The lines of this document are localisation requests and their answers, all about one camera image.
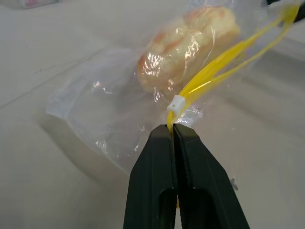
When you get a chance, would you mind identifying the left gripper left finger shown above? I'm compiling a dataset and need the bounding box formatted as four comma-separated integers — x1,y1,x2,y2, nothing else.
122,124,179,229

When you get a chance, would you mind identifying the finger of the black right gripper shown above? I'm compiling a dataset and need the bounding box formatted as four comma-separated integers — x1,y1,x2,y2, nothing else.
278,0,305,27

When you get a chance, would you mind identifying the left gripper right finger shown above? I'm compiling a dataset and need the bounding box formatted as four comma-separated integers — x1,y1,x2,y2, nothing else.
172,124,251,229

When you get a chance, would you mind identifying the clear zip bag yellow seal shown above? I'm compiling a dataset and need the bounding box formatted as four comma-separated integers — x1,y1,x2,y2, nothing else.
44,0,305,176

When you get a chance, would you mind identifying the yellow bun toy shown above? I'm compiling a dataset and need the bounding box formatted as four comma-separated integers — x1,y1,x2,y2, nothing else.
136,5,242,94

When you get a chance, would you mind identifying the clear box of push pins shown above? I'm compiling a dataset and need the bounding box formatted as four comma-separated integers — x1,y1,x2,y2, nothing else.
20,0,63,10

